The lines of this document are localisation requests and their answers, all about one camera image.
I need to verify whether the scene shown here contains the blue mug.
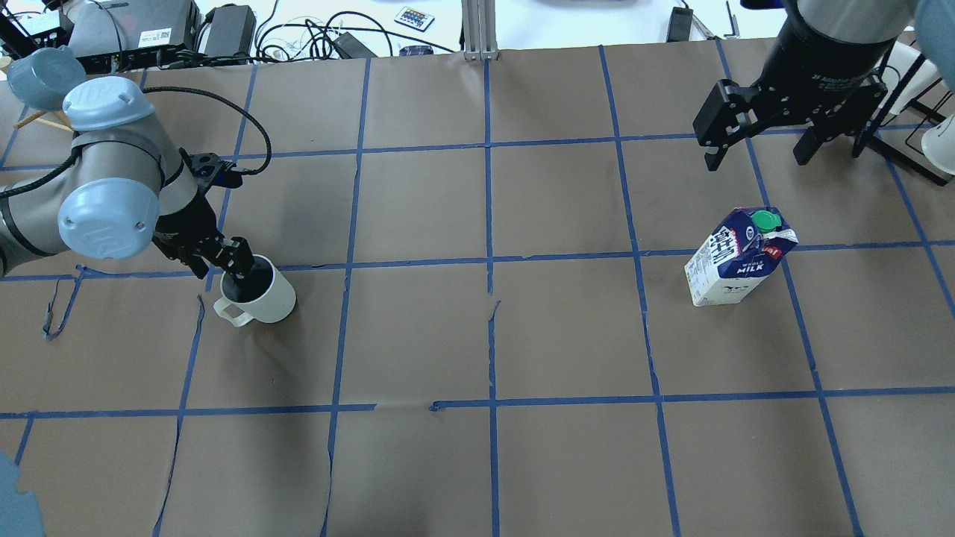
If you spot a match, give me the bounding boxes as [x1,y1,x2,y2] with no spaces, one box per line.
[6,45,87,112]

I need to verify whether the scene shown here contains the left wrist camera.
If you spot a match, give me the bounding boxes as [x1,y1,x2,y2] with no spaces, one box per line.
[184,153,243,194]

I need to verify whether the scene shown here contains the aluminium frame post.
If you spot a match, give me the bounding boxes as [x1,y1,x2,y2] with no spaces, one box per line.
[461,0,499,61]

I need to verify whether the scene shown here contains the black electronics box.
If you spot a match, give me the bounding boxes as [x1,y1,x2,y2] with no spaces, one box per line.
[67,1,202,74]

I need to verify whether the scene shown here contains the white ribbed mug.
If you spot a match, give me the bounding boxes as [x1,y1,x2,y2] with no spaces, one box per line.
[213,254,297,327]

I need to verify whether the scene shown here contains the wooden mug tree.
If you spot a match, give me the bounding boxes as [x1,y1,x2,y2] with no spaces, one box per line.
[11,104,75,132]

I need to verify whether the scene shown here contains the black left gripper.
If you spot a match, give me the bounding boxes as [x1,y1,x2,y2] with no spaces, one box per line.
[153,201,258,297]

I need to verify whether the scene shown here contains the white cup on rack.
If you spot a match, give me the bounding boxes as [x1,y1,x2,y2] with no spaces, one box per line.
[921,113,955,175]
[880,41,942,116]

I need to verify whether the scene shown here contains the black power adapter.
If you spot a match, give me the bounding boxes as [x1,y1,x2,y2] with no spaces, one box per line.
[666,7,695,42]

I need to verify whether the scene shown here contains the small remote control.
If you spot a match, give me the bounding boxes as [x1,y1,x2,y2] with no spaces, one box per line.
[393,7,434,33]

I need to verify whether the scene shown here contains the blue white milk carton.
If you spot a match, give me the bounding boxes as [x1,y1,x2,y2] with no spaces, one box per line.
[683,205,799,307]

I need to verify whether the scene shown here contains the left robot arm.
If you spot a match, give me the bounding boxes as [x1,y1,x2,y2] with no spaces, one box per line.
[1,76,255,286]

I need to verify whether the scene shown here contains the black power brick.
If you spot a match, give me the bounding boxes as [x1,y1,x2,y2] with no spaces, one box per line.
[331,33,378,59]

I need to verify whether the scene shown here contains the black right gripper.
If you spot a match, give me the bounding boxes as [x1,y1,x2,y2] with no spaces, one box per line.
[692,37,888,172]

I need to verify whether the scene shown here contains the black wire cup rack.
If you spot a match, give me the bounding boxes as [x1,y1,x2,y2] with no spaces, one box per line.
[851,40,953,186]

